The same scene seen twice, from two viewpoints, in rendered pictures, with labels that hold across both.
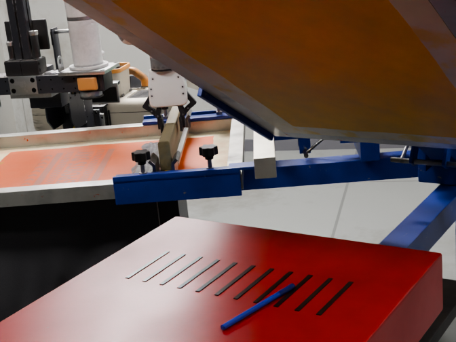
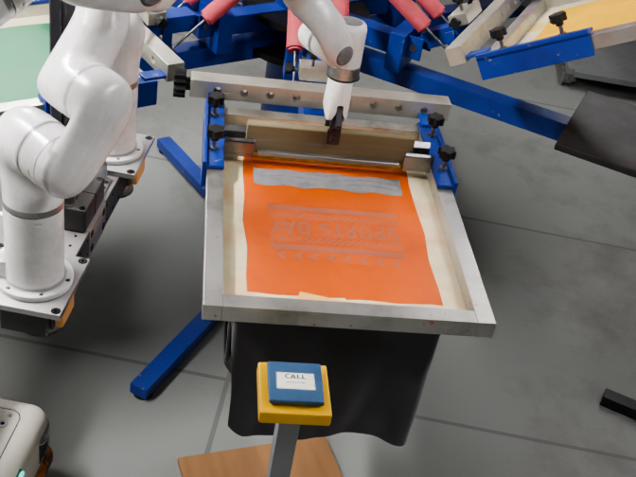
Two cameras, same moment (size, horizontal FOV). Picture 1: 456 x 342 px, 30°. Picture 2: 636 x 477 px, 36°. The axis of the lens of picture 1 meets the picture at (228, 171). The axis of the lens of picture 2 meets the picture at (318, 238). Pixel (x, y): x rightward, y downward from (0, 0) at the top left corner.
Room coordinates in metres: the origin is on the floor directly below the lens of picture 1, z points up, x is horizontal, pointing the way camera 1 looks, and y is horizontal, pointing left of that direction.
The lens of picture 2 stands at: (2.68, 2.17, 2.22)
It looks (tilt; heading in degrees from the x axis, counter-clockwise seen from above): 35 degrees down; 256
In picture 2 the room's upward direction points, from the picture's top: 10 degrees clockwise
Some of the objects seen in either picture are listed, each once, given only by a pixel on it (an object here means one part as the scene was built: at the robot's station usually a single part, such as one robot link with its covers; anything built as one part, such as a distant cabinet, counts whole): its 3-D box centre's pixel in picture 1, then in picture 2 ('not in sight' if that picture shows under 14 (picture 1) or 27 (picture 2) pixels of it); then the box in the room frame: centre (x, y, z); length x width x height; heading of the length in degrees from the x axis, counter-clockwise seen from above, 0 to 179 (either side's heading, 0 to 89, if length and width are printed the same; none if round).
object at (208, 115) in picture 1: (193, 124); (213, 141); (2.48, 0.09, 0.98); 0.30 x 0.05 x 0.07; 87
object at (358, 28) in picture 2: not in sight; (332, 42); (2.24, 0.15, 1.29); 0.15 x 0.10 x 0.11; 28
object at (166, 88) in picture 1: (167, 84); (339, 92); (2.20, 0.14, 1.16); 0.10 x 0.08 x 0.11; 87
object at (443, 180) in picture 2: (178, 183); (434, 161); (1.92, 0.12, 0.98); 0.30 x 0.05 x 0.07; 87
